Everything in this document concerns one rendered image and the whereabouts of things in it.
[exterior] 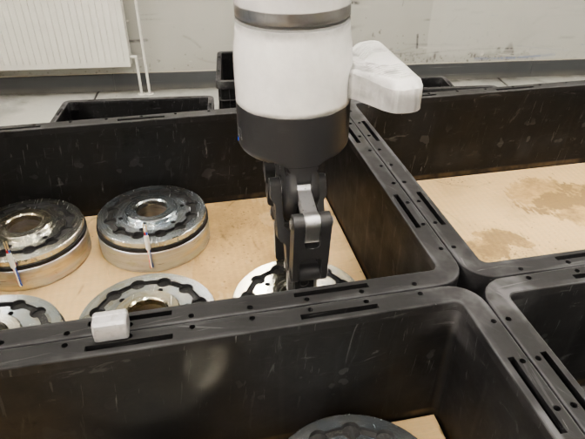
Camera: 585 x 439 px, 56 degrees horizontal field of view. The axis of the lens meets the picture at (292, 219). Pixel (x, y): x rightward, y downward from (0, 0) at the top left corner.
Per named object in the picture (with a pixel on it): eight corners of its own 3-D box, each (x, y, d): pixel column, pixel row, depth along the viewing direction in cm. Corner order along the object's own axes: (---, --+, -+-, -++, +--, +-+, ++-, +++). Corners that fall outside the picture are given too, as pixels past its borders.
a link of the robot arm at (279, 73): (427, 114, 33) (442, 7, 30) (243, 129, 32) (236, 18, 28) (380, 67, 41) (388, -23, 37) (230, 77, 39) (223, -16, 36)
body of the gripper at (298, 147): (229, 69, 38) (238, 185, 44) (241, 116, 31) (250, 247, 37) (333, 62, 39) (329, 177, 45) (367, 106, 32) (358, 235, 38)
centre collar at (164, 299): (109, 346, 38) (107, 340, 37) (117, 298, 42) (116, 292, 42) (181, 338, 38) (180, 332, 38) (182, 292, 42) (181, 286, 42)
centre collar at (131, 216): (122, 229, 50) (121, 224, 49) (128, 201, 54) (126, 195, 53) (178, 225, 50) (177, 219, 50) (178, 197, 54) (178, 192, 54)
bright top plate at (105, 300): (64, 385, 36) (63, 378, 35) (89, 285, 44) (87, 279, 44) (220, 367, 37) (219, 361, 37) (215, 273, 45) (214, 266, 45)
